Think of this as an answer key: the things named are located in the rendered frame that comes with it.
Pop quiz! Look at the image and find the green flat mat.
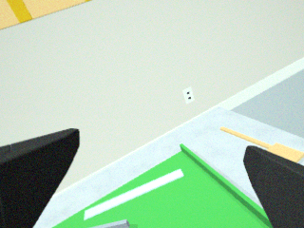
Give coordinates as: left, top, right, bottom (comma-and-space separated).
52, 151, 269, 228

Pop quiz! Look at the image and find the white flat strip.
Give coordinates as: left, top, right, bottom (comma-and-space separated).
84, 169, 183, 219

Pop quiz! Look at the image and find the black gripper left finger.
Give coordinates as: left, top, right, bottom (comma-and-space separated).
0, 128, 80, 228

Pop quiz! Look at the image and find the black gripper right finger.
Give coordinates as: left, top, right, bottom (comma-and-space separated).
243, 145, 304, 228

